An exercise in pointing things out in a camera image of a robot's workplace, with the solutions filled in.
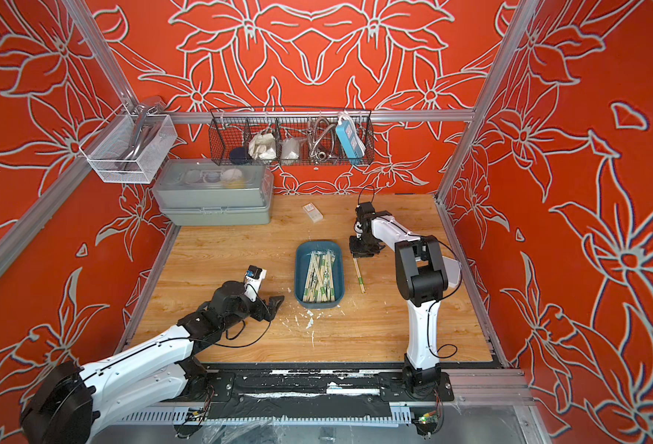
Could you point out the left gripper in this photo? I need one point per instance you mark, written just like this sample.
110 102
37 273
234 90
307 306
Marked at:
261 314

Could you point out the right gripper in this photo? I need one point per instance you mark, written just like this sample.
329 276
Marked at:
355 251

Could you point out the blue plastic storage box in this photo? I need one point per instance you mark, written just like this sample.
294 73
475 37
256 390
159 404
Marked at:
301 265

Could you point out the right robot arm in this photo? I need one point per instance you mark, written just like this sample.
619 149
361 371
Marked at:
424 278

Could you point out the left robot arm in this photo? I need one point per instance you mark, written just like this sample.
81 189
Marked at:
76 402

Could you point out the small white labelled box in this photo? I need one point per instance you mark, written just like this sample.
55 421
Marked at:
313 213

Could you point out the chopstick pairs bundle in box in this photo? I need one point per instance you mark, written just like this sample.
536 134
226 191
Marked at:
319 284

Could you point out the grey lidded storage container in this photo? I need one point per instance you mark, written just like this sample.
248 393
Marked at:
199 193

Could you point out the light blue carton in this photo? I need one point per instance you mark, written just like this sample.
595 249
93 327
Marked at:
352 145

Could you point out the metal whisk utensil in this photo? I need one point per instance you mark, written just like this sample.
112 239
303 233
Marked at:
320 139

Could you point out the white crumpled bag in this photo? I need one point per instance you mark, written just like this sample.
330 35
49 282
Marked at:
262 147

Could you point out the metal tongs in basket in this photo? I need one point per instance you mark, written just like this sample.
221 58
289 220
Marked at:
143 132

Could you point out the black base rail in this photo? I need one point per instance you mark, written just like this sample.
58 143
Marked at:
310 391

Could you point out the black wire wall basket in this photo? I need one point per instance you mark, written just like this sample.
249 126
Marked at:
231 129

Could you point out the white wire wall basket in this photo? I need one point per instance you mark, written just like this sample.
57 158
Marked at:
105 152

